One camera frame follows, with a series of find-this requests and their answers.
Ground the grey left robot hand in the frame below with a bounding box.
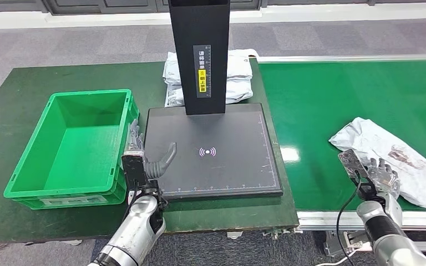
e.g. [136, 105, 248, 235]
[124, 119, 178, 181]

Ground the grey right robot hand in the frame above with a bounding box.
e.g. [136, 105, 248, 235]
[363, 157, 401, 200]

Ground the grey parcel red stain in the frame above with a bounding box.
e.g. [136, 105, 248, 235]
[328, 117, 426, 209]

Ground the black inbound scanner machine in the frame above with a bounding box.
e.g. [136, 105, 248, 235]
[144, 0, 283, 201]

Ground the green conveyor belt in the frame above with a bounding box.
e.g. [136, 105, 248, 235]
[257, 54, 426, 232]

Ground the white parcel bag QR label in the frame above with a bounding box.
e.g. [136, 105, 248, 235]
[164, 79, 254, 108]

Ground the flat white parcel bag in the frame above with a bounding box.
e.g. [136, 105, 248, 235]
[163, 49, 253, 87]

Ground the green plastic crate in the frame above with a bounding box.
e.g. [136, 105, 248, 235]
[3, 89, 140, 211]

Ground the ruler label sticker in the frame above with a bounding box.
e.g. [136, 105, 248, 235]
[192, 44, 212, 99]

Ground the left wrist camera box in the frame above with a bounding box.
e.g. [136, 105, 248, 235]
[121, 154, 148, 192]

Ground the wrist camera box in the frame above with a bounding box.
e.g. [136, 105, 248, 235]
[338, 149, 370, 181]
[121, 154, 148, 192]

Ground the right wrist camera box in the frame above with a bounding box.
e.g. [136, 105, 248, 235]
[338, 149, 370, 181]

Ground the black left camera cable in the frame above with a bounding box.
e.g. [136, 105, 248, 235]
[123, 185, 140, 223]

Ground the black camera cable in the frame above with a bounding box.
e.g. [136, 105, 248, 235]
[123, 185, 140, 223]
[336, 176, 363, 266]

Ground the black right camera cable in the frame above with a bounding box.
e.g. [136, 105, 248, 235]
[336, 176, 363, 266]

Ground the metal conveyor bracket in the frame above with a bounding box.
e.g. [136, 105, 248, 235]
[323, 230, 370, 258]

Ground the white cable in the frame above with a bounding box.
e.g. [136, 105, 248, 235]
[314, 248, 363, 266]

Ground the glass partition grey frame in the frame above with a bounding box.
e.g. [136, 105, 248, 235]
[0, 0, 426, 16]

